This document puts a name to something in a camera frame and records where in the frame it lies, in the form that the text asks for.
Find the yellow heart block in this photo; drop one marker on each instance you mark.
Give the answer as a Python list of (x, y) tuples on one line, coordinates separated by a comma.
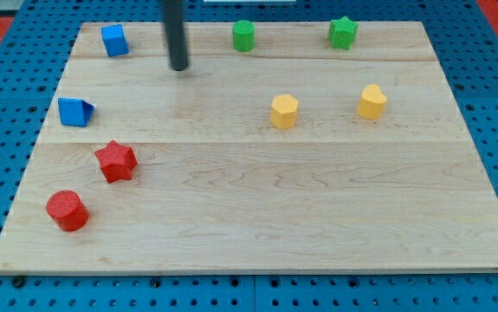
[(372, 102)]

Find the yellow hexagon block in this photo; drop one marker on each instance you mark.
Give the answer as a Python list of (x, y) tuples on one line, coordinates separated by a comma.
[(284, 109)]

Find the green cylinder block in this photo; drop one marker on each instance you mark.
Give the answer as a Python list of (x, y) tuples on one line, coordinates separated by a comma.
[(243, 35)]

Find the red star block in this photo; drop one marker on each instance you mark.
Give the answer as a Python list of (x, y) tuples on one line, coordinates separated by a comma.
[(116, 161)]

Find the green star block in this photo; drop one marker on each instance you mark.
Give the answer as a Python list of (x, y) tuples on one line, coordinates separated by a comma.
[(342, 33)]

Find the black cylindrical pointer rod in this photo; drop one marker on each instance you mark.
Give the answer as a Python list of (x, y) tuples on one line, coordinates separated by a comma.
[(173, 18)]

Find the blue cube block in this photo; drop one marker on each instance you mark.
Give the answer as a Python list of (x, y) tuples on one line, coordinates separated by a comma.
[(114, 40)]

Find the blue triangular prism block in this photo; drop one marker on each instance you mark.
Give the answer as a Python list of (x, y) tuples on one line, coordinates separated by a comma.
[(74, 112)]

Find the red cylinder block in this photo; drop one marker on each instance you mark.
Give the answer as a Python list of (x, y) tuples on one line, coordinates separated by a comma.
[(67, 210)]

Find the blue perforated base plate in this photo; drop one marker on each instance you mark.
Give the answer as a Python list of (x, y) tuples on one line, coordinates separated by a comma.
[(33, 54)]

